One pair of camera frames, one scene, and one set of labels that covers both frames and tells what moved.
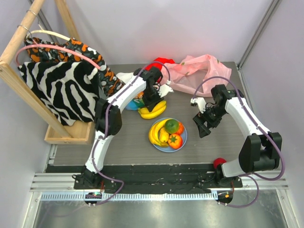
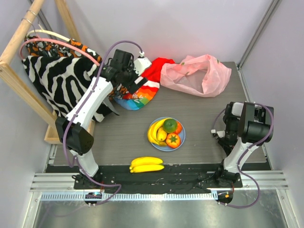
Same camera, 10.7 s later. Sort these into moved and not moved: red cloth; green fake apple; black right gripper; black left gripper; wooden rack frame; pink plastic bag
Moved: black left gripper; black right gripper
Not moved: wooden rack frame; red cloth; green fake apple; pink plastic bag
